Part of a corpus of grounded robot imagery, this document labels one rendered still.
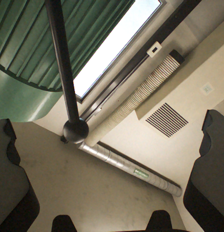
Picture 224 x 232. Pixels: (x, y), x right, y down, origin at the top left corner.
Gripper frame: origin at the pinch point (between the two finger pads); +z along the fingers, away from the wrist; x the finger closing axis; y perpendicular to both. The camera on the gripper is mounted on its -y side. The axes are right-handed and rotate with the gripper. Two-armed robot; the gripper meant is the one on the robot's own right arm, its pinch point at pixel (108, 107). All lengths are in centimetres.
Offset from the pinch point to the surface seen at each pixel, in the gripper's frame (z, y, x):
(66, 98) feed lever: 7.0, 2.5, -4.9
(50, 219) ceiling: 64, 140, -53
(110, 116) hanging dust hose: 152, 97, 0
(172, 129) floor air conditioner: 140, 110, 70
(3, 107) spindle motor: 13.1, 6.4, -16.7
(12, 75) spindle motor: 13.1, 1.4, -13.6
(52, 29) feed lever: 7.1, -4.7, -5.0
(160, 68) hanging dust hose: 149, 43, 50
